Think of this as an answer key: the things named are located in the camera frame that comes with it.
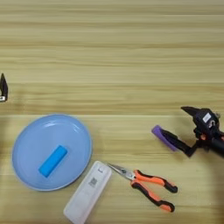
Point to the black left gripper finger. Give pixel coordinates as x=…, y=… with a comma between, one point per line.
x=3, y=90

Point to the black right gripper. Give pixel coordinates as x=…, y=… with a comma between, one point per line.
x=214, y=143

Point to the purple rectangular block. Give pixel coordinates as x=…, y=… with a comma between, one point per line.
x=159, y=132

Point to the light blue round plate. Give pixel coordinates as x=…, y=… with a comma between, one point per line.
x=32, y=137

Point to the blue rectangular block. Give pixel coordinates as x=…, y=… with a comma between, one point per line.
x=53, y=161

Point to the white rectangular remote device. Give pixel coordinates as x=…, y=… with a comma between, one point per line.
x=87, y=192

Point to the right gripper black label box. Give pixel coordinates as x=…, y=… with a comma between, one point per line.
x=207, y=119

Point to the orange black needle-nose pliers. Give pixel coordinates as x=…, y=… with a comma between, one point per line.
x=145, y=178

